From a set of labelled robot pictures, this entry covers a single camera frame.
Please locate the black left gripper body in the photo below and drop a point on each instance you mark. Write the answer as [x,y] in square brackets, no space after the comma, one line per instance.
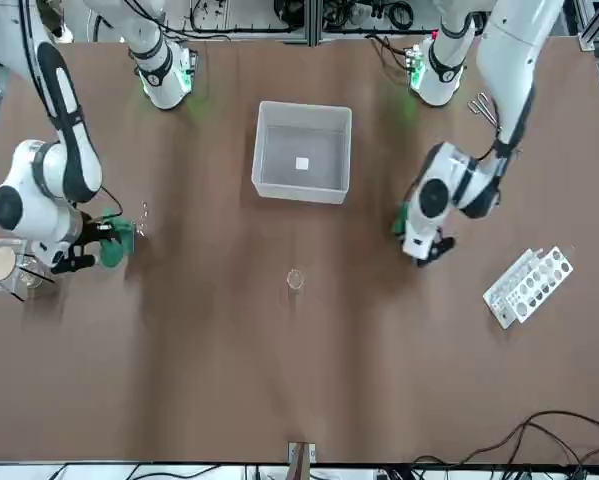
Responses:
[435,247]

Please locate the small clear glass vessel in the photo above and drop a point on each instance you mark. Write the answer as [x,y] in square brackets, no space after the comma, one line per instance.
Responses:
[31,260]

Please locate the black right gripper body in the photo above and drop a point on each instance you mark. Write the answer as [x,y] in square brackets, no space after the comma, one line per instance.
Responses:
[89,237]

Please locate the white test tube rack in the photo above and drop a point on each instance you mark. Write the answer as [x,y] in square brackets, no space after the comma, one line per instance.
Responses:
[496,300]

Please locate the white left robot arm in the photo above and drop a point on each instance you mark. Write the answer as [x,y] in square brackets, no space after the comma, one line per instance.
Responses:
[509,50]

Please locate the aluminium frame post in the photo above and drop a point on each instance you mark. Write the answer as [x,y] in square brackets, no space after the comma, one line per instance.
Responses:
[301,452]
[312,20]

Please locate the white label sticker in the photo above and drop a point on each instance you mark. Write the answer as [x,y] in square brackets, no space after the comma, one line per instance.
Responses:
[302,164]

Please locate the green cloth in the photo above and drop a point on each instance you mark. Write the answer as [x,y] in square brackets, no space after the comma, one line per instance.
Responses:
[116,250]
[401,220]

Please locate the clear glass beaker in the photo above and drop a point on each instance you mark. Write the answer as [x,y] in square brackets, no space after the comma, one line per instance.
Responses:
[295,285]

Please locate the translucent white plastic box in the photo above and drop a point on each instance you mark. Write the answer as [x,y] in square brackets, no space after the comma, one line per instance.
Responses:
[279,190]

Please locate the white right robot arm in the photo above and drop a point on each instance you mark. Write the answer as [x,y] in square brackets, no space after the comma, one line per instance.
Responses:
[19,165]

